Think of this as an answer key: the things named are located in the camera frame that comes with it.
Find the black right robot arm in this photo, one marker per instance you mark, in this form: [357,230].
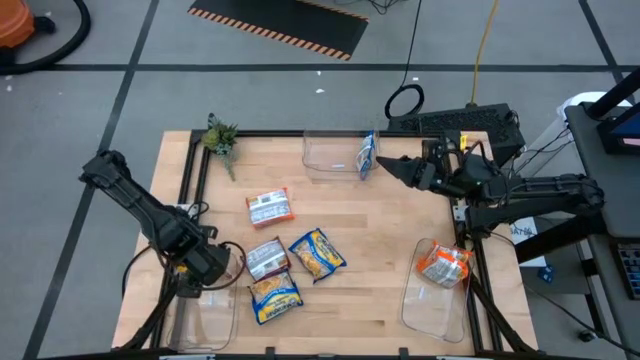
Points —
[540,192]

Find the green succulent plant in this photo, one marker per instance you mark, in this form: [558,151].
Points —
[220,137]

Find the orange shop vacuum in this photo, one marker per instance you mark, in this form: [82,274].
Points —
[12,22]

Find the white paper sign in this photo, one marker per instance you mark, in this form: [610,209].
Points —
[525,235]

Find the black hazard-striped floor mat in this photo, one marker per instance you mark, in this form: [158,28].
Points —
[280,20]

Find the small blue object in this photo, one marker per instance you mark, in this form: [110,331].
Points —
[545,273]

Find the black metal table frame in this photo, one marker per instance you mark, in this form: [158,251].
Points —
[275,133]

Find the black caster wheel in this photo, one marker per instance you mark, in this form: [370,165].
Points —
[586,336]

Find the black keyboard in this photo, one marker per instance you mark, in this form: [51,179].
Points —
[630,270]

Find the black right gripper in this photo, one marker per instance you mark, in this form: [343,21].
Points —
[445,167]

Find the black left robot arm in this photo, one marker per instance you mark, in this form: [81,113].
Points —
[135,205]

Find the clear plastic bin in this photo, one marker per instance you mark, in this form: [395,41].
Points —
[330,150]
[430,310]
[210,320]

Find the black laptop screen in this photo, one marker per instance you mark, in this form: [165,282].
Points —
[627,132]

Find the blue Maruchan noodle pack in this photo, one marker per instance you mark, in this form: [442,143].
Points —
[317,255]
[366,155]
[275,297]

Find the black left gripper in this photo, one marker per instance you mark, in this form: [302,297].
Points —
[205,260]

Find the red Maruchan noodle pack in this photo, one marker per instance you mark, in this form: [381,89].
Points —
[267,259]

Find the grey desk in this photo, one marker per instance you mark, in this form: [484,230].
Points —
[610,190]

